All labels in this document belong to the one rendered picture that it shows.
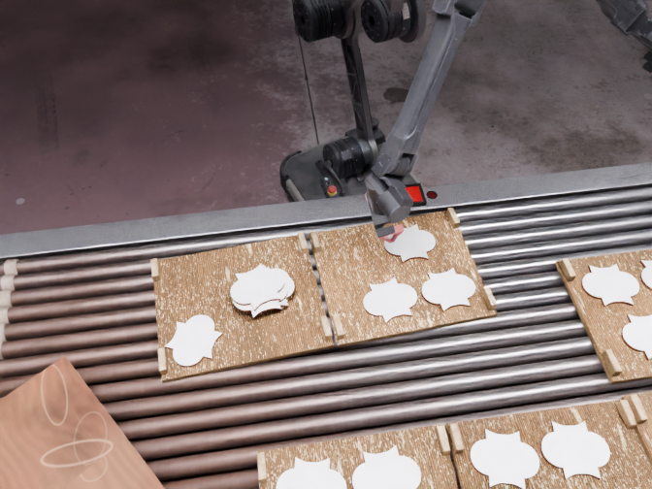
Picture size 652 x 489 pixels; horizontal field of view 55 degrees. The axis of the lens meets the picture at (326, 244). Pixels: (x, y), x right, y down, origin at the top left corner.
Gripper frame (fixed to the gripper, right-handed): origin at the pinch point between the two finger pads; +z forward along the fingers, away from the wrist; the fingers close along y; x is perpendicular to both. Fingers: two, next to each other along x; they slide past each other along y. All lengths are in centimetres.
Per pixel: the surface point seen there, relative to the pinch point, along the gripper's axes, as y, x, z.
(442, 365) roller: 37.8, 3.3, 7.4
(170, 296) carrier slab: 7, -58, -6
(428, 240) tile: 2.6, 10.0, 8.5
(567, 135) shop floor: -113, 114, 136
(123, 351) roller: 20, -70, -7
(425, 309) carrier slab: 22.9, 3.4, 6.6
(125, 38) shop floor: -246, -114, 95
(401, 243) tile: 2.2, 2.7, 6.9
